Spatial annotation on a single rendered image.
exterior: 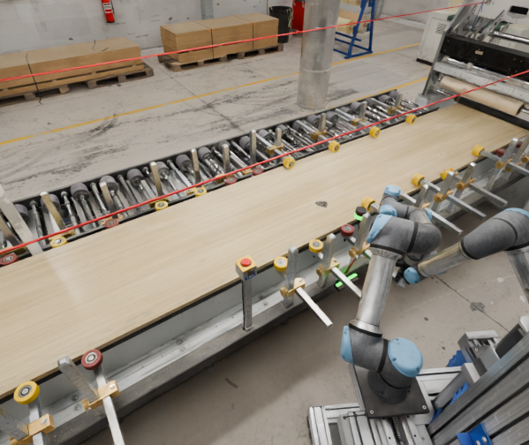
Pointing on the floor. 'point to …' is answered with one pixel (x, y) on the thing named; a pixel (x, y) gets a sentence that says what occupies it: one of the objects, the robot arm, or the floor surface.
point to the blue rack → (357, 33)
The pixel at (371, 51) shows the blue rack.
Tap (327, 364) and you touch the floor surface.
